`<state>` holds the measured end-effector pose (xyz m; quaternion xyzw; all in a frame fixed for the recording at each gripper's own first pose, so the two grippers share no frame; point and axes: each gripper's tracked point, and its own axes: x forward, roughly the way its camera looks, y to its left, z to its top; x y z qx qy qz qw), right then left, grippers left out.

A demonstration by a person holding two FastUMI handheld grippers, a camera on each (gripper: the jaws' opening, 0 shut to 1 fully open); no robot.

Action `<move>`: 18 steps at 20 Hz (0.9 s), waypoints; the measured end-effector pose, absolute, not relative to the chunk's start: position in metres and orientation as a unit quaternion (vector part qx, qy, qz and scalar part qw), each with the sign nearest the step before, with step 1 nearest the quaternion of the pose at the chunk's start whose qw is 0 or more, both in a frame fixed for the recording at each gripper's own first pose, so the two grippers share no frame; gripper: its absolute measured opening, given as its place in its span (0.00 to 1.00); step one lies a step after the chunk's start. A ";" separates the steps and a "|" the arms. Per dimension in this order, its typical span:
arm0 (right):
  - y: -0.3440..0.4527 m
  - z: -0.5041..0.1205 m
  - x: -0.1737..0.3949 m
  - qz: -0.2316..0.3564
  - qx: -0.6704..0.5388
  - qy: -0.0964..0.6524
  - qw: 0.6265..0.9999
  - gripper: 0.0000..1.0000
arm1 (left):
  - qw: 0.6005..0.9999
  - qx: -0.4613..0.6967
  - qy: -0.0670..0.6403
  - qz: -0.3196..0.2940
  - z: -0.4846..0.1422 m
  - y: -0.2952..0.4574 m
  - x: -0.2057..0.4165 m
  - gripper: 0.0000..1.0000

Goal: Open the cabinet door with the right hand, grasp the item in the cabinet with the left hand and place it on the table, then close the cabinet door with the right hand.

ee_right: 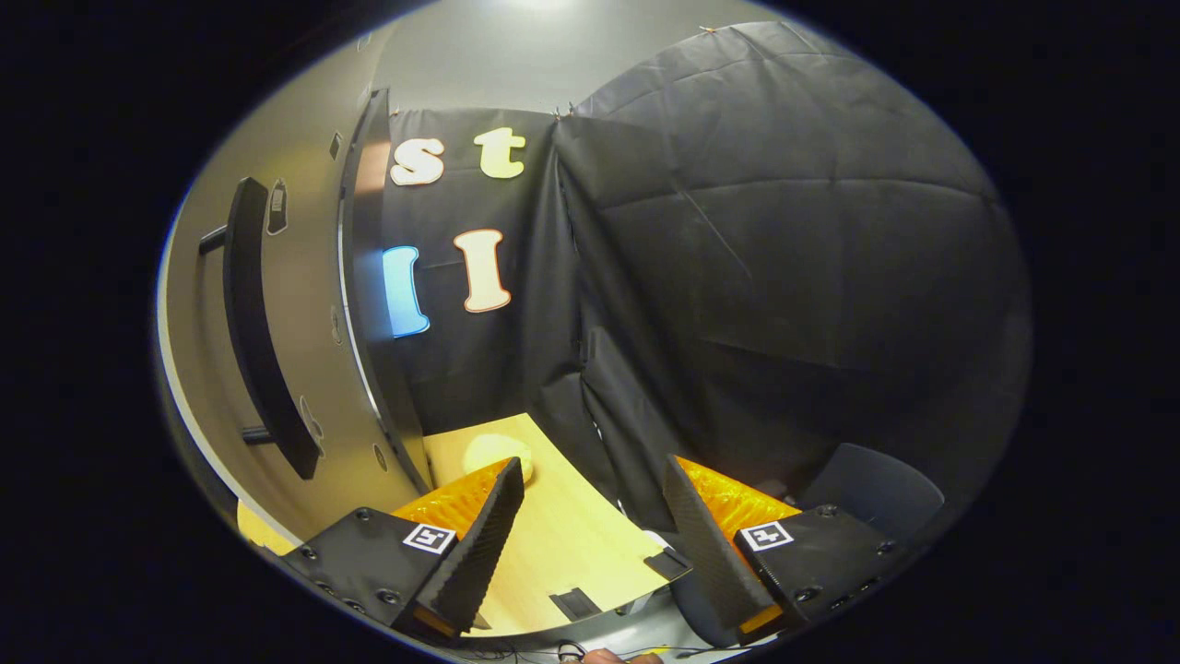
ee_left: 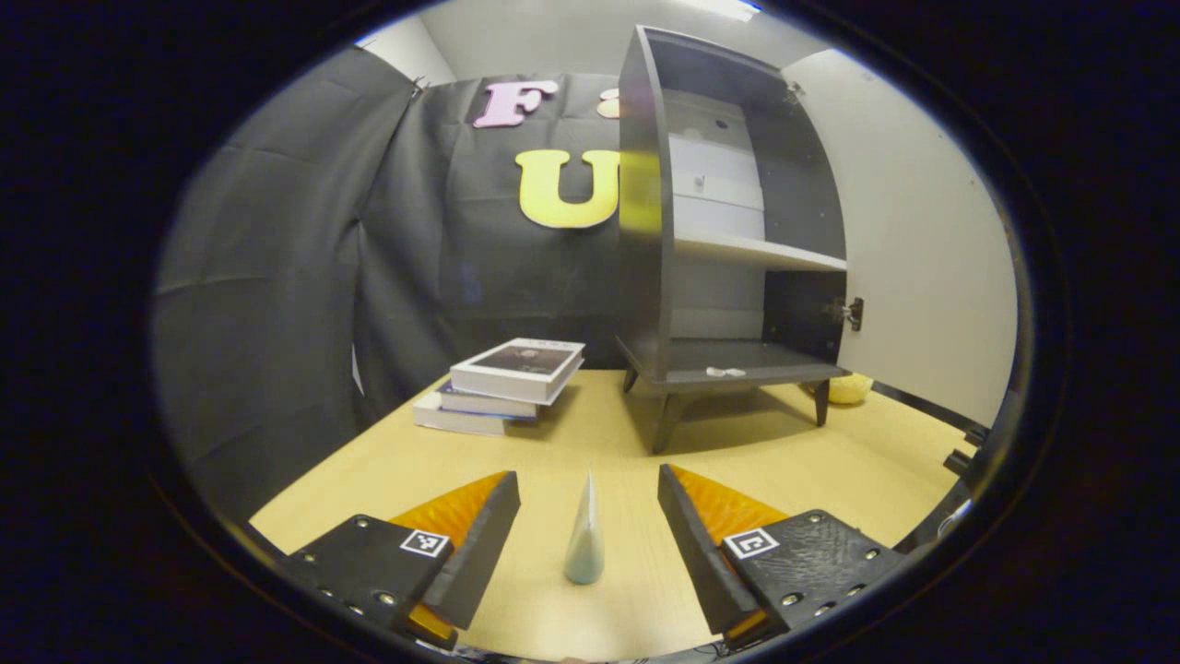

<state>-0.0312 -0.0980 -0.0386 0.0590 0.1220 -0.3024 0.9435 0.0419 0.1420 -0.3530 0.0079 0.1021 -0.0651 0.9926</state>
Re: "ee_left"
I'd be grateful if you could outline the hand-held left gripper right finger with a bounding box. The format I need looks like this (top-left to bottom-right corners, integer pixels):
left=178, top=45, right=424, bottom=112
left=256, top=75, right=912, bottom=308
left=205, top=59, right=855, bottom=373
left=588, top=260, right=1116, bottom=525
left=658, top=464, right=909, bottom=651

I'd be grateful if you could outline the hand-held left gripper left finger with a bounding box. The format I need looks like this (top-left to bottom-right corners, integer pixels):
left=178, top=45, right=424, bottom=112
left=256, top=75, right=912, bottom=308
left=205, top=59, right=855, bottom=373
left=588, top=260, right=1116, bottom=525
left=277, top=470, right=522, bottom=651

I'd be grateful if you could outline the blue and white bottle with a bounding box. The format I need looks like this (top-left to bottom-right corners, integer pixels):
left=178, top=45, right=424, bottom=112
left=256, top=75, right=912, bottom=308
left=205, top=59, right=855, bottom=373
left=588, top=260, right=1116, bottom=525
left=564, top=470, right=607, bottom=586

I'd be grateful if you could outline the dark grey cabinet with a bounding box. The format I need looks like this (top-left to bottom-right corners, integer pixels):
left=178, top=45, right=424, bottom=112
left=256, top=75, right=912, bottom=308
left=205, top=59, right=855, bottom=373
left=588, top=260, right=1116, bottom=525
left=616, top=25, right=851, bottom=455

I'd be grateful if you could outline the pale yellow round object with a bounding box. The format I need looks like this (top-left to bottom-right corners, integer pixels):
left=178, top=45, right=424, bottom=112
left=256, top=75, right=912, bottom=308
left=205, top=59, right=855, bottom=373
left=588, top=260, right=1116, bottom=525
left=827, top=373, right=875, bottom=406

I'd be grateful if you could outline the dark blue book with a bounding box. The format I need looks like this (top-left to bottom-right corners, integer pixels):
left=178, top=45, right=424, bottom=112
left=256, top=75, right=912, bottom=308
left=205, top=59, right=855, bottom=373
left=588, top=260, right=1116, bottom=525
left=433, top=378, right=554, bottom=423

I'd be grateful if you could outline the white book with portrait cover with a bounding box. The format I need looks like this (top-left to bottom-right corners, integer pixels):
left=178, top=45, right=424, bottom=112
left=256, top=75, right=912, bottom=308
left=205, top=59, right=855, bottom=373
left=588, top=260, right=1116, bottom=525
left=449, top=338, right=586, bottom=407

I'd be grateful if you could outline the black backdrop cloth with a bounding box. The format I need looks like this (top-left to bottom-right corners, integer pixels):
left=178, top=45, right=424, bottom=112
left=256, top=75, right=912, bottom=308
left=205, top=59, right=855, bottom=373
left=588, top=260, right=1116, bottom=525
left=152, top=46, right=637, bottom=527

